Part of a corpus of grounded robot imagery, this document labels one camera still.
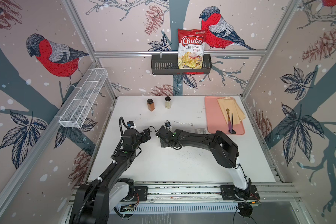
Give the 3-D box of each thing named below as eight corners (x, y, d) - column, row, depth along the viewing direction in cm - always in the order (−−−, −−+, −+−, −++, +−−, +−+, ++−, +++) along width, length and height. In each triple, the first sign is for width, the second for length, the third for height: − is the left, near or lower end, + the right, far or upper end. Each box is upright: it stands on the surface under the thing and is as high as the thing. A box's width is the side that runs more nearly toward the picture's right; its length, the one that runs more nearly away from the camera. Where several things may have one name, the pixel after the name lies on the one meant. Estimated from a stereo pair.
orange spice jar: (148, 111, 114) (146, 103, 106) (149, 106, 117) (147, 98, 109) (154, 111, 114) (153, 103, 106) (154, 106, 117) (153, 98, 109)
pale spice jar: (165, 108, 115) (164, 100, 107) (166, 103, 118) (165, 96, 110) (170, 108, 114) (169, 101, 107) (170, 104, 117) (170, 96, 110)
